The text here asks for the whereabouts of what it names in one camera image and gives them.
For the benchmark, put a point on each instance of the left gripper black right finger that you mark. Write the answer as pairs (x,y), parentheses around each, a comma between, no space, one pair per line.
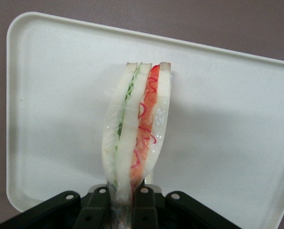
(180,207)

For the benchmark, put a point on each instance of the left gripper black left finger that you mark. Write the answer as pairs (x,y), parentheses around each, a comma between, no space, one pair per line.
(60,207)

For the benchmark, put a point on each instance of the triangle sandwich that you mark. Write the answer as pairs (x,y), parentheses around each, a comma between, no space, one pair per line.
(129,133)

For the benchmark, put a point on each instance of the cream rectangular plastic tray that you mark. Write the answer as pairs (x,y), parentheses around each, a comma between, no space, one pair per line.
(215,119)

